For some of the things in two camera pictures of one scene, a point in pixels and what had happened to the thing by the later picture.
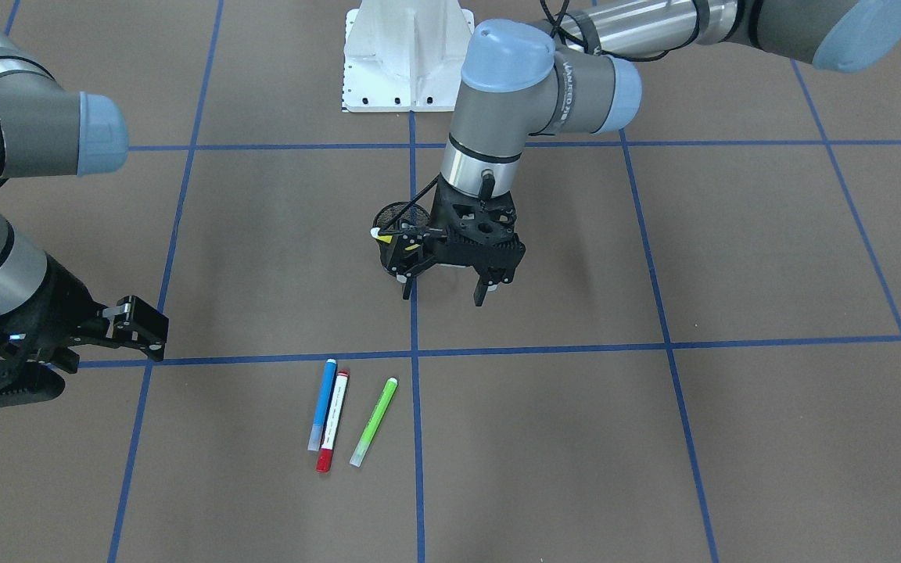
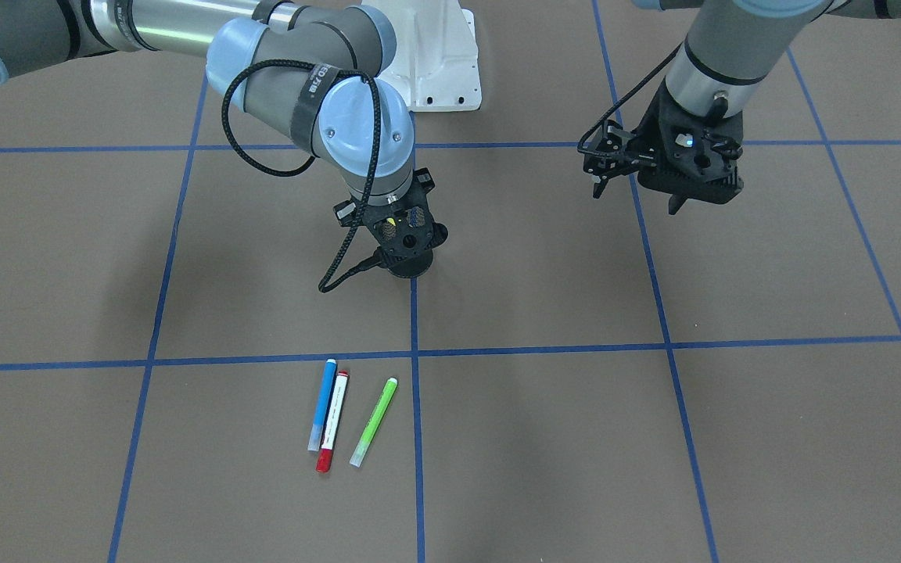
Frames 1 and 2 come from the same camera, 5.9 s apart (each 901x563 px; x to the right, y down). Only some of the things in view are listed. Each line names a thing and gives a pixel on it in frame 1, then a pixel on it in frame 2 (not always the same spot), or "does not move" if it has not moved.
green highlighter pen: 382,404 does not move
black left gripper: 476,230 → 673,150
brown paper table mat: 730,341 does not move
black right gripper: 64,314 → 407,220
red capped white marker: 325,455 does not move
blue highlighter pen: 322,408 does not move
